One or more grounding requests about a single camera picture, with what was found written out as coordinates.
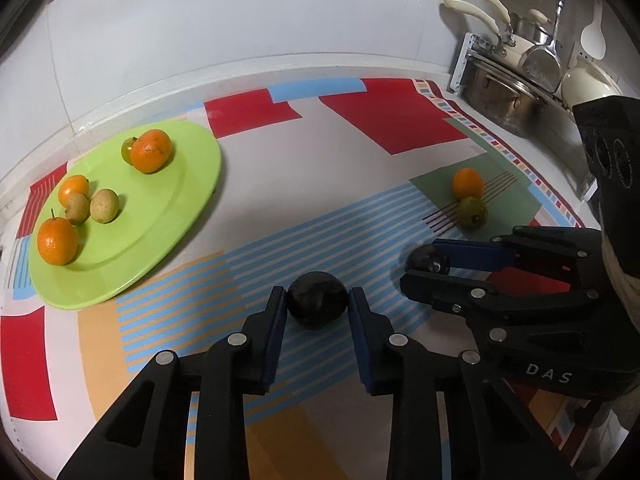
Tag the metal skimmer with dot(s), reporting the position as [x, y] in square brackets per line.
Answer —
[542, 67]

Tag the dark round fruit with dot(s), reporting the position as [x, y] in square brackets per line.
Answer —
[317, 300]
[425, 260]

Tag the green plate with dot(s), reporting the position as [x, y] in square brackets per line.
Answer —
[150, 220]

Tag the small mandarin orange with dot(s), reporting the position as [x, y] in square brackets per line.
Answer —
[468, 183]

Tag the metal dish rack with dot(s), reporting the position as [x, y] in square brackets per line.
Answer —
[460, 65]

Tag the white rice spoon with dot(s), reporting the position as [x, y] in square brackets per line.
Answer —
[592, 35]

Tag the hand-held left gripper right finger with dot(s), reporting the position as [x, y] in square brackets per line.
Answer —
[361, 345]

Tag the person's right hand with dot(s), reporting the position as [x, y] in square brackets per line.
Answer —
[627, 275]

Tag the cream teapot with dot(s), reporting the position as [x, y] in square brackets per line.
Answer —
[585, 85]

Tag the green mandarin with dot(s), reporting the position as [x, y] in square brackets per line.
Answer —
[473, 212]
[127, 150]

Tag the small steel pot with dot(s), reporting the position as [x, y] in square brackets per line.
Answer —
[537, 30]

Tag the colourful patterned tablecloth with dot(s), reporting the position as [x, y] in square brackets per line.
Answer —
[350, 170]

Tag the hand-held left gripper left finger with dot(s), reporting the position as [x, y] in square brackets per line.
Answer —
[276, 332]

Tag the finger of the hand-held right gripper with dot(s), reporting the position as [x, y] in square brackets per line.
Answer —
[480, 255]
[450, 295]

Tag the tan round fruit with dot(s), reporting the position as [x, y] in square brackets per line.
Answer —
[77, 210]
[104, 205]

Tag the large orange with stem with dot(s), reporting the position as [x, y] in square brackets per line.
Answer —
[57, 242]

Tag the large steel pot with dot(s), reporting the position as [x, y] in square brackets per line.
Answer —
[500, 95]

